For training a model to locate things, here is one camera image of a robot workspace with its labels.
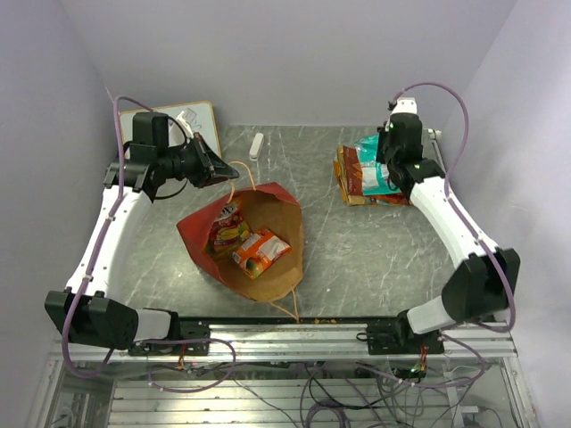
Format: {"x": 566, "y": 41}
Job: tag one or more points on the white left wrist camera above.
{"x": 187, "y": 119}

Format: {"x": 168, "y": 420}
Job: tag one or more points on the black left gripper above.
{"x": 211, "y": 166}

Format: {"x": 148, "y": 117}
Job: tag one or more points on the gold foil snack packet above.
{"x": 343, "y": 178}

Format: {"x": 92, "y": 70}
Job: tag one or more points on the colourful striped snack packet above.
{"x": 259, "y": 251}

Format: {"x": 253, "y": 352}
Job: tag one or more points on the red paper bag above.
{"x": 264, "y": 205}

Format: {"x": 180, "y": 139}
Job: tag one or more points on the small whiteboard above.
{"x": 205, "y": 117}

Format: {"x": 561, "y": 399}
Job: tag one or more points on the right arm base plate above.
{"x": 390, "y": 339}

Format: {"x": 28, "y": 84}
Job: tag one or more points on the aluminium rail frame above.
{"x": 263, "y": 368}

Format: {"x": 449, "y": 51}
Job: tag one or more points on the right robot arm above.
{"x": 484, "y": 277}

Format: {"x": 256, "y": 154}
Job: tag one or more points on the teal snack packet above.
{"x": 375, "y": 175}

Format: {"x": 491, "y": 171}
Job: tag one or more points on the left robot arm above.
{"x": 85, "y": 311}

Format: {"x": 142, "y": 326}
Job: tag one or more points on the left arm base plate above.
{"x": 191, "y": 339}

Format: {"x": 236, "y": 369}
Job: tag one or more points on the Fox's fruit candy bag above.
{"x": 229, "y": 230}

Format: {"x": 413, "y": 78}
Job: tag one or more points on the white marker eraser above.
{"x": 256, "y": 146}

